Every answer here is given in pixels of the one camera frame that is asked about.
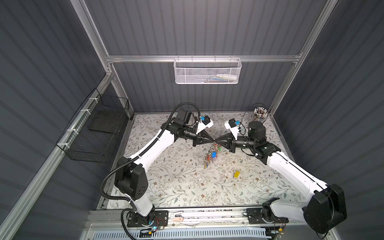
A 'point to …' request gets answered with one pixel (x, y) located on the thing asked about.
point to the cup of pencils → (260, 114)
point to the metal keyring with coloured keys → (211, 154)
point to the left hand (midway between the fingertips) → (213, 140)
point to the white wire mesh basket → (207, 70)
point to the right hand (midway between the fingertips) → (217, 142)
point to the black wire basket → (92, 134)
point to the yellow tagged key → (236, 174)
